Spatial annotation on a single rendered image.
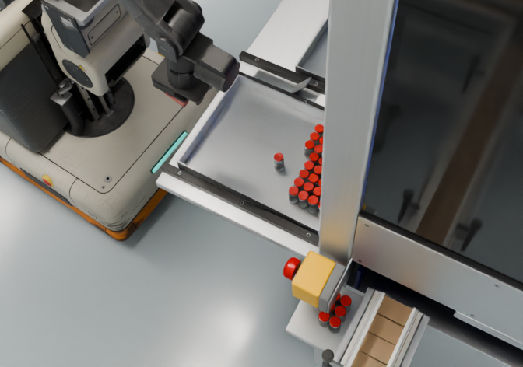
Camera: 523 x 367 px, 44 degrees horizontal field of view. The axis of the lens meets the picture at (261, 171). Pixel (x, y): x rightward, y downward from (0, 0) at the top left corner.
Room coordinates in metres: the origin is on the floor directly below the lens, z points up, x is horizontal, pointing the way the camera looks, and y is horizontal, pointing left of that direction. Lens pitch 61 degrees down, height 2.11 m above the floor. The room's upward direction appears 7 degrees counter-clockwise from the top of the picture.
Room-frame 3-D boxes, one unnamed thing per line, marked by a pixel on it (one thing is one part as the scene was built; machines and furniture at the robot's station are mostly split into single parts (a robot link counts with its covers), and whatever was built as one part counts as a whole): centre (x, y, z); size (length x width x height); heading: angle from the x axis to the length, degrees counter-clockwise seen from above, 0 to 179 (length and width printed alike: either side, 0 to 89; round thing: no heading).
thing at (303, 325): (0.33, -0.10, 0.87); 0.14 x 0.13 x 0.02; 54
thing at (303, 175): (0.65, -0.11, 0.90); 0.18 x 0.02 x 0.05; 144
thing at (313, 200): (0.63, -0.14, 0.90); 0.18 x 0.02 x 0.05; 144
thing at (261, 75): (0.89, -0.07, 0.91); 0.14 x 0.03 x 0.06; 54
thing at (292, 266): (0.40, -0.04, 0.99); 0.04 x 0.04 x 0.04; 54
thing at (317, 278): (0.37, -0.07, 0.99); 0.08 x 0.07 x 0.07; 54
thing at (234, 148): (0.70, -0.04, 0.90); 0.34 x 0.26 x 0.04; 54
